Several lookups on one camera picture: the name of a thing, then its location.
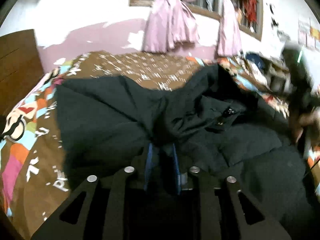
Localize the brown patterned cartoon quilt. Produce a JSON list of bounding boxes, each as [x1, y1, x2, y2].
[[0, 51, 320, 239]]

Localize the left pink curtain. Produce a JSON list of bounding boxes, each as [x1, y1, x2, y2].
[[143, 0, 199, 53]]

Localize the dark blue cap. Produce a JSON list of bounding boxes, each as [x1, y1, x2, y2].
[[246, 53, 265, 70]]

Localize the black jacket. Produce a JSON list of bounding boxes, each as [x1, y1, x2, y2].
[[55, 65, 319, 237]]

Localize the wooden shelf desk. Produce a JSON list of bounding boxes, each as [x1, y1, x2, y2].
[[259, 54, 292, 94]]

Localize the right pink curtain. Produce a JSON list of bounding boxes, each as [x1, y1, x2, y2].
[[217, 0, 241, 56]]

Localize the paper posters on wall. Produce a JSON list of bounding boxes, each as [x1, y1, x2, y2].
[[298, 21, 319, 51]]

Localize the brown wooden headboard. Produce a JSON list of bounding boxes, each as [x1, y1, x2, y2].
[[0, 29, 44, 115]]

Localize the red hanging cloth in window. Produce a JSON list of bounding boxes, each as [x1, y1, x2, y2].
[[243, 0, 257, 24]]

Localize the pink curtain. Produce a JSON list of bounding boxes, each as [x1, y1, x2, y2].
[[217, 0, 241, 56], [143, 0, 199, 53]]

